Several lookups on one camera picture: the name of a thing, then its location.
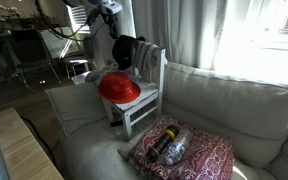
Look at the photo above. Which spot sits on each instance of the black folding chair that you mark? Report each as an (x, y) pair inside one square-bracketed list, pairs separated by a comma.
[(30, 50)]

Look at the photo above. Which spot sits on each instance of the white box table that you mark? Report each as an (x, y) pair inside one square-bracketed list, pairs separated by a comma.
[(144, 96)]

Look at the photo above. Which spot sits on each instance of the white sheer curtain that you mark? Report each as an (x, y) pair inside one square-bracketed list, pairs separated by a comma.
[(184, 23)]

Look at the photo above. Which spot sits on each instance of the potted plant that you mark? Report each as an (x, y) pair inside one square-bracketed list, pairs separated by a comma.
[(42, 21)]

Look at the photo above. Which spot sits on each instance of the red patterned folded cloth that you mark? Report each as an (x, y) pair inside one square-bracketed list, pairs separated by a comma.
[(200, 156)]

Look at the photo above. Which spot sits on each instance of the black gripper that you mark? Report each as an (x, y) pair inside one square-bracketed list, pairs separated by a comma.
[(112, 20)]

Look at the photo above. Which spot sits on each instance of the white window blinds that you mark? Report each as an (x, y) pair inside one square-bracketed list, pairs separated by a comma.
[(79, 20)]

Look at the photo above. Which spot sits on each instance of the light wooden table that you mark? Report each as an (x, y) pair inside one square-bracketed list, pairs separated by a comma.
[(20, 146)]

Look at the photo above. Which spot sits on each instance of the clear plastic water bottle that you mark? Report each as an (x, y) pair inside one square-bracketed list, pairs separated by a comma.
[(177, 148)]

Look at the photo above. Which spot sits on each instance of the plain cream cushion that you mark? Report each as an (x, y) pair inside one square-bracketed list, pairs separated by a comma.
[(75, 105)]

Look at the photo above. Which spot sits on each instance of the black fedora hat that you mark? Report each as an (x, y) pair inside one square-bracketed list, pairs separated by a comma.
[(124, 51)]

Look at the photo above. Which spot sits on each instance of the grey lattice pattern pillow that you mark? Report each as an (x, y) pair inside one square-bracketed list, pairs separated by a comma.
[(95, 75)]

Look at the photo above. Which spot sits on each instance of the grey striped cloth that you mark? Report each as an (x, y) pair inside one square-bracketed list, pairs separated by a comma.
[(145, 56)]

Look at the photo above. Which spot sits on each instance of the white tote bag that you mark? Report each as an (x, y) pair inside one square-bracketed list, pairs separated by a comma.
[(55, 43)]

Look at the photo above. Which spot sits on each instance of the round white stool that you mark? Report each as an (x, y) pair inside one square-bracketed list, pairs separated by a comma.
[(75, 62)]

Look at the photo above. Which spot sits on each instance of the cream fabric sofa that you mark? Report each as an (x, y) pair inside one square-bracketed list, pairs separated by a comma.
[(217, 106)]

